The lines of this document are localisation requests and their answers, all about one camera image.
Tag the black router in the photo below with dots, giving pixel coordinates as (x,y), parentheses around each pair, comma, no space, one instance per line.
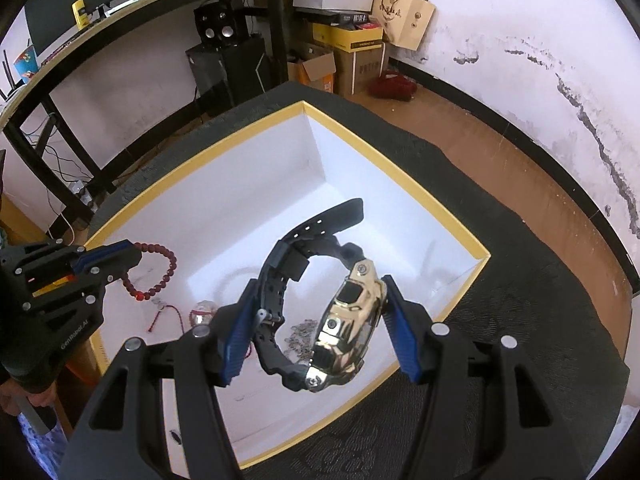
(7,80)

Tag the black speaker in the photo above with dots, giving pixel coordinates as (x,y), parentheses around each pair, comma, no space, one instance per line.
(217,17)

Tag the black desk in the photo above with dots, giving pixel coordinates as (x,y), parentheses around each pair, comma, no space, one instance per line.
(279,25)

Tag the dark patterned tablecloth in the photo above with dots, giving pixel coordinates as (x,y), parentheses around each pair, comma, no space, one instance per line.
(500,270)

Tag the person's left hand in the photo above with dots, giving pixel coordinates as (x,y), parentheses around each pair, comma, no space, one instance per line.
(44,396)

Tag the yellow handheld device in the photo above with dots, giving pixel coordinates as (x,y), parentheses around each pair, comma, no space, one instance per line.
(81,12)

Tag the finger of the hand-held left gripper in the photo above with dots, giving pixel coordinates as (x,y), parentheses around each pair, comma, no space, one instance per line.
(120,265)
(100,254)

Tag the colourful paper cup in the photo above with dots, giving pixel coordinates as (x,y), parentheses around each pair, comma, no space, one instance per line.
(26,62)

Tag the white power strip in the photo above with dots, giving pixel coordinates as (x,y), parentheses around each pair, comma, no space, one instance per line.
(84,191)

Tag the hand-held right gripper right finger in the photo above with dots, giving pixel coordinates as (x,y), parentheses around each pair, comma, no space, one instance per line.
(405,330)

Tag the brown paper bag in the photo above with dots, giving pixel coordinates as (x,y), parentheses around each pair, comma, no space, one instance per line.
(405,17)

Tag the yellow cardboard box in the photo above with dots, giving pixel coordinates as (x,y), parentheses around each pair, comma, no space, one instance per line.
(240,200)

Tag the black flat box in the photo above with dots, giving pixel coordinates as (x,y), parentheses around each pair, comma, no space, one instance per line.
(360,19)

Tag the yellow carton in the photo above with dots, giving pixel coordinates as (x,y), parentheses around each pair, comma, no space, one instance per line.
(350,37)

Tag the open cardboard box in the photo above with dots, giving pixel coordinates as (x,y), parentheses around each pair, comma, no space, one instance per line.
(315,67)

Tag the blue patterned cloth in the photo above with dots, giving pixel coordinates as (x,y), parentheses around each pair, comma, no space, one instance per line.
(45,442)

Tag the black computer tower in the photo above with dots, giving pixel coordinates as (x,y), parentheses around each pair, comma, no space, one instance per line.
(235,75)

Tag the brown cardboard box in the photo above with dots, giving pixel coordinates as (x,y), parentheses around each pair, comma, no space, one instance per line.
(360,72)

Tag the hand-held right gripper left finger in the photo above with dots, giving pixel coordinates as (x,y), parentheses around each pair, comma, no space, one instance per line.
(237,330)

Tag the red cloth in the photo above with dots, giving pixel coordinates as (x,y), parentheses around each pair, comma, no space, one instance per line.
(392,87)

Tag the black and gold watch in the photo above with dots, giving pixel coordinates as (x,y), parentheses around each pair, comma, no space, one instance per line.
(345,330)

